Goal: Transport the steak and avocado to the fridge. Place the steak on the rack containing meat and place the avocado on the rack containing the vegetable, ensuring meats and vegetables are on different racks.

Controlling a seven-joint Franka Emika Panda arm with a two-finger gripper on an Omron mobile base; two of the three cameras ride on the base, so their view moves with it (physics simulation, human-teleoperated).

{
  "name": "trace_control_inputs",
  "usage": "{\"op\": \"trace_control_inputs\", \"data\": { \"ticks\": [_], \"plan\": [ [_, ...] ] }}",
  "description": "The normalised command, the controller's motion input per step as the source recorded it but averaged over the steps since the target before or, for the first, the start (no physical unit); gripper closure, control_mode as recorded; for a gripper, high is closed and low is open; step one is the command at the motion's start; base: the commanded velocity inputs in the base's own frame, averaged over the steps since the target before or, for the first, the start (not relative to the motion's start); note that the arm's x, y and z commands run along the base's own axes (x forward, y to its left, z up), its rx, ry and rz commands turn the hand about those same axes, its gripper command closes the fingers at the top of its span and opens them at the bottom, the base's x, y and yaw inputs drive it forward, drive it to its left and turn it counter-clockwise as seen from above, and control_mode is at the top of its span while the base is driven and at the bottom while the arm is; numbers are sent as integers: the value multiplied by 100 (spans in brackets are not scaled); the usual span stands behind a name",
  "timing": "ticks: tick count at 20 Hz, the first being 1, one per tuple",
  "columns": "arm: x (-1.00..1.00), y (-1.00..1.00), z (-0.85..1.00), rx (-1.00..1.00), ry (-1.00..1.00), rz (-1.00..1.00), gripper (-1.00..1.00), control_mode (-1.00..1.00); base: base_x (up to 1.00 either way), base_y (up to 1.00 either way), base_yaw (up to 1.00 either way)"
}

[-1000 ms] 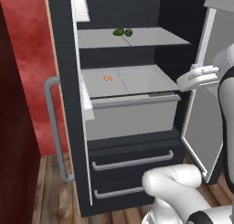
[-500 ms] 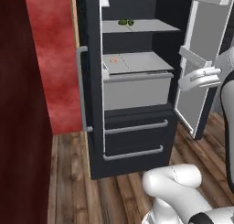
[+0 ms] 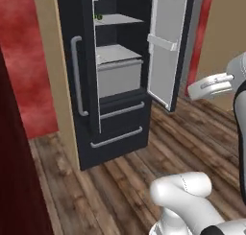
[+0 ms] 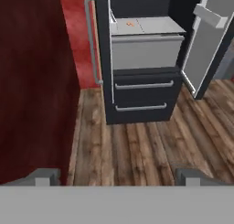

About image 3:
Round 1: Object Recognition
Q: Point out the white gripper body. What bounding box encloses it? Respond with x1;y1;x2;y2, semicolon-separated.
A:
186;72;235;101

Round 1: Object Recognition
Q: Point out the red pillar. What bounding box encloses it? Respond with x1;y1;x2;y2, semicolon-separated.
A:
184;0;215;98

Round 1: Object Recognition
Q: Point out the white fridge door bin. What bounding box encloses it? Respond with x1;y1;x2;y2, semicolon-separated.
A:
146;34;179;52

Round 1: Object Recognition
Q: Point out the open fridge door white inside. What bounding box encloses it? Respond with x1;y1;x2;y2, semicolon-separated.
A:
146;0;197;113

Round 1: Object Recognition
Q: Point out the tan fridge housing panel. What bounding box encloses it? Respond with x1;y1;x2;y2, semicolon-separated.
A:
32;0;81;170

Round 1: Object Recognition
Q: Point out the grey vertical fridge door handle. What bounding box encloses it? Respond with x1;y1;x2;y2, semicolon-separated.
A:
70;35;90;118

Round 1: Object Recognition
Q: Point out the black fridge body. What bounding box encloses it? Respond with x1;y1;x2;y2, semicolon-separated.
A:
56;0;197;172

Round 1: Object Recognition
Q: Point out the black fridge drawer front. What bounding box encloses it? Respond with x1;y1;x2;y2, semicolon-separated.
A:
76;116;152;172
98;92;153;135

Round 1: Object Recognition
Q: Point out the white shelf over crisper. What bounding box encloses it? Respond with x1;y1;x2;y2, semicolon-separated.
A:
95;43;143;66

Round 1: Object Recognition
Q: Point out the grey crisper drawer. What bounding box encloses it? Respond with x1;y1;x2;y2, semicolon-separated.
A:
96;58;144;100

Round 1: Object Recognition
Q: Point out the grey horizontal drawer handle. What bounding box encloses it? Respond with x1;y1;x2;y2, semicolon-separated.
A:
89;126;144;150
99;101;146;121

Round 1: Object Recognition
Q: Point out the white fridge rack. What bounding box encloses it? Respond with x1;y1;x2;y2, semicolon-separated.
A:
94;13;145;27

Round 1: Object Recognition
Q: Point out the dark red cabinet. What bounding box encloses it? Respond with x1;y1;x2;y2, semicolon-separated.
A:
0;46;55;235

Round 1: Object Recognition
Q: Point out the black closed fridge door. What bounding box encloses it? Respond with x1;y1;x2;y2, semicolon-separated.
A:
56;0;102;141

